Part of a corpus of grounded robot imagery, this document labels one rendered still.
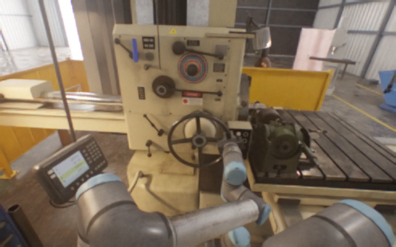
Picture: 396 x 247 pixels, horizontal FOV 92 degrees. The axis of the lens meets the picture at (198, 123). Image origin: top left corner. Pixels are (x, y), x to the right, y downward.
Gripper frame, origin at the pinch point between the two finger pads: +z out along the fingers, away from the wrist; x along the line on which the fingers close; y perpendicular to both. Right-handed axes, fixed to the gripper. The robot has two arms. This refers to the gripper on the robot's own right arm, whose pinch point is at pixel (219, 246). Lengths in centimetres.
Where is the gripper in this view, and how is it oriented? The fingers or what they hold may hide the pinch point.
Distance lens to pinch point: 132.2
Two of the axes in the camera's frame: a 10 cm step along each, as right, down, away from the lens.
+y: 1.0, 7.8, -6.2
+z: -2.1, 6.3, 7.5
